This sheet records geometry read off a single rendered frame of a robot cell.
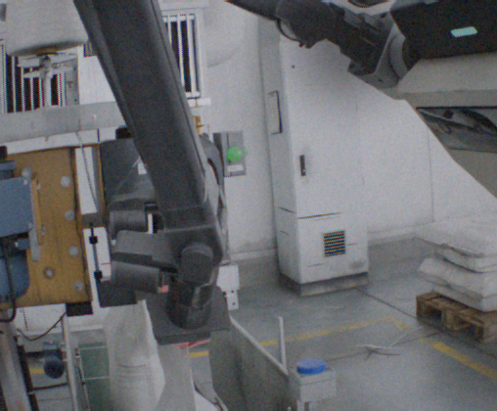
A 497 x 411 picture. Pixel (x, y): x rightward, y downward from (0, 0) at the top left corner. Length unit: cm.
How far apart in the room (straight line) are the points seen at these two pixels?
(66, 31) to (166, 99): 57
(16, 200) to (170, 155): 49
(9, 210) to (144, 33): 58
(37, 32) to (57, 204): 38
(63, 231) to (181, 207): 69
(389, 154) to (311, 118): 116
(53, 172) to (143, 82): 75
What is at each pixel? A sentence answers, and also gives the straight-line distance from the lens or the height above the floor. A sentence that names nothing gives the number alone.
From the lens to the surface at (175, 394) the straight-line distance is 133.
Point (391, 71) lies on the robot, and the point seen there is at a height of 142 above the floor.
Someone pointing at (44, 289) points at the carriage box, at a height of 106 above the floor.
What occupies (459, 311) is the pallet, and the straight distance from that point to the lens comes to 412.
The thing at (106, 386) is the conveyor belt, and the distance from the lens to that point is 275.
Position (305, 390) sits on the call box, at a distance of 143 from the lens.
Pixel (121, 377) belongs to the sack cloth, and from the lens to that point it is 179.
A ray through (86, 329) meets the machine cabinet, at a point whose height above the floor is 18.
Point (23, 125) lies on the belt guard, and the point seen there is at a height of 139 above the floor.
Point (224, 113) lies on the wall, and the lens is 557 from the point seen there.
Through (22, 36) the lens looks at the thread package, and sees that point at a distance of 122.
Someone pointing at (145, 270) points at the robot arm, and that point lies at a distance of 82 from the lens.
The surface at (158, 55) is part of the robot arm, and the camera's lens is 65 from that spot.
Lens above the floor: 137
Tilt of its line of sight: 7 degrees down
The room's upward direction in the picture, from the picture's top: 5 degrees counter-clockwise
